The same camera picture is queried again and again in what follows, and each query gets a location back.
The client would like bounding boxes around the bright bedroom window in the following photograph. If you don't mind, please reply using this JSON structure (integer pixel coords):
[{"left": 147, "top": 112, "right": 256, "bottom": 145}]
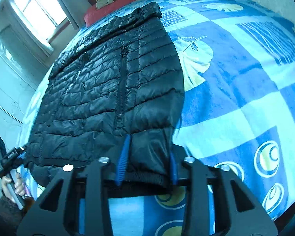
[{"left": 8, "top": 0, "right": 70, "bottom": 55}]

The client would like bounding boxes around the person left hand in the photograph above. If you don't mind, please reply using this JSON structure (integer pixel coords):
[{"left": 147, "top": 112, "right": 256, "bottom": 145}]
[{"left": 1, "top": 173, "right": 26, "bottom": 202}]

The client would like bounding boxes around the glass panel wardrobe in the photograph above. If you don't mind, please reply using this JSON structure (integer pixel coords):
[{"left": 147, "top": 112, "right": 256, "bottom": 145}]
[{"left": 0, "top": 24, "right": 50, "bottom": 202}]

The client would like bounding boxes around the black quilted puffer jacket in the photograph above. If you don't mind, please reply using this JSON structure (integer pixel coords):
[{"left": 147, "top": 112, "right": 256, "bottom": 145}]
[{"left": 24, "top": 2, "right": 184, "bottom": 188}]

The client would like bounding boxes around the grey window curtain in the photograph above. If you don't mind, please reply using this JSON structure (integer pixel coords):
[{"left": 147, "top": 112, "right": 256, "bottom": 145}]
[{"left": 57, "top": 0, "right": 91, "bottom": 29}]

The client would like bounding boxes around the red pillow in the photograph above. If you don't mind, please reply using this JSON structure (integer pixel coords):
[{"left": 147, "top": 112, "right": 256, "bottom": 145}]
[{"left": 84, "top": 0, "right": 136, "bottom": 27}]

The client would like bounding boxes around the blue patterned bed sheet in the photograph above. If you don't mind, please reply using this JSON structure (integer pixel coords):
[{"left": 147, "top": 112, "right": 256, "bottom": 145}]
[{"left": 17, "top": 0, "right": 295, "bottom": 236}]

